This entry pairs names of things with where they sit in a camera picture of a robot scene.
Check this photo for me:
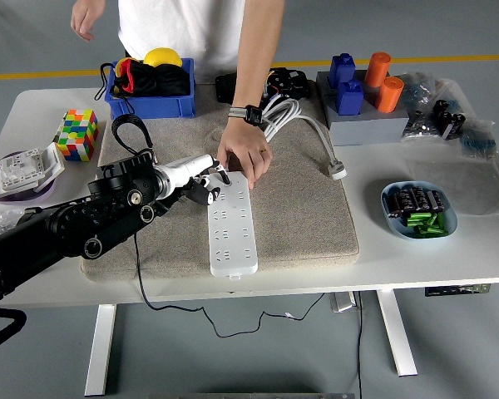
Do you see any person's right hand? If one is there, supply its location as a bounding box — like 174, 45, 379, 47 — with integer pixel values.
70, 0, 106, 42

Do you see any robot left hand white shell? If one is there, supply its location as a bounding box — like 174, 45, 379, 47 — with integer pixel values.
165, 153, 233, 208

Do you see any person's left hand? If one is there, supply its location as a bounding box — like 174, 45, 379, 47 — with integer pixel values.
216, 120, 274, 191

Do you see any white power strip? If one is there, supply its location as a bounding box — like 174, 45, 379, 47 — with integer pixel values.
205, 170, 260, 280

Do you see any black power adapter with cord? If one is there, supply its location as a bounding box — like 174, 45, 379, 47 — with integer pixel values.
132, 232, 328, 338

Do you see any black wristwatch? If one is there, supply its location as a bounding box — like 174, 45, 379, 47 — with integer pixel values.
227, 104, 265, 126

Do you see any blue plastic bin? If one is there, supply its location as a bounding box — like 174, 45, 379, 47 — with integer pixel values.
104, 57, 197, 121

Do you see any black electronic device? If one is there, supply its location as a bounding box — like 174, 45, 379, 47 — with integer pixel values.
214, 68, 311, 103

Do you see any yellow ball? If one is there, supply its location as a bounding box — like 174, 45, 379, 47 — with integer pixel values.
143, 47, 183, 68

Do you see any grey-brown mat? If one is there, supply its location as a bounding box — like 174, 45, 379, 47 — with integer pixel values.
81, 81, 361, 283

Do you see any blue square block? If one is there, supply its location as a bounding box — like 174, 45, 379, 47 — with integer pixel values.
335, 79, 365, 116
329, 52, 357, 88

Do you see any colourful puzzle cube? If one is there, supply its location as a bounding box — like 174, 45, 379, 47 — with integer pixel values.
54, 108, 100, 163

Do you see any grey block base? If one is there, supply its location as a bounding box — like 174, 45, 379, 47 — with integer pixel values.
315, 69, 411, 147

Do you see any orange cylinder block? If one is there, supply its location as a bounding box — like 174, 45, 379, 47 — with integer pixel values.
364, 52, 391, 87
376, 76, 405, 114

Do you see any black cylindrical capacitor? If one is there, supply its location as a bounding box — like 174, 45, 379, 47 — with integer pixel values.
411, 186, 428, 213
398, 189, 415, 215
385, 191, 403, 219
426, 190, 447, 213

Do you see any purple dish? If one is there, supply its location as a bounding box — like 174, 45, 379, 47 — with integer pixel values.
0, 151, 59, 205

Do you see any light blue dish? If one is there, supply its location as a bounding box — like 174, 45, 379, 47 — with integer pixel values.
380, 180, 458, 241

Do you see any clear bag of dark parts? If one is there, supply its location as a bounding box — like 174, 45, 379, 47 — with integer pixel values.
398, 71, 440, 143

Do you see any green cylindrical battery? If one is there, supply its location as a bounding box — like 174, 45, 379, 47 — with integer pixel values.
413, 226, 446, 239
406, 212, 432, 228
430, 212, 449, 234

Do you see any white table leg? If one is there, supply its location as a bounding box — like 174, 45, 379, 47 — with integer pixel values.
84, 303, 117, 397
376, 289, 418, 377

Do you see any clear bag of black capacitors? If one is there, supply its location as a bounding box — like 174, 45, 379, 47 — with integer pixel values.
430, 81, 473, 140

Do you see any empty clear plastic bag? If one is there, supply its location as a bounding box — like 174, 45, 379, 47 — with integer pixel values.
407, 153, 499, 217

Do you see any clear bag of blue parts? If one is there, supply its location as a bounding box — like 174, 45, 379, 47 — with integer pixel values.
457, 119, 499, 161

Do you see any black table control box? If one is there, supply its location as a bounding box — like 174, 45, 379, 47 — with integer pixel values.
424, 283, 492, 298

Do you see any black drawstring bag red trim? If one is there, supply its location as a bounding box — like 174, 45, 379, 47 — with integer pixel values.
94, 57, 192, 116

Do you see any white power strip cord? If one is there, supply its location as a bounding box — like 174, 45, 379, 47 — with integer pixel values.
260, 94, 348, 180

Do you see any white wall socket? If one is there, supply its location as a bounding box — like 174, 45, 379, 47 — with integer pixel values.
0, 143, 67, 200

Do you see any silver metal bracket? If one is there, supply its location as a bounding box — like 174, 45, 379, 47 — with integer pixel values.
329, 292, 358, 313

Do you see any black hanging cable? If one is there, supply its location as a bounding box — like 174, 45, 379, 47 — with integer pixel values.
355, 290, 365, 399

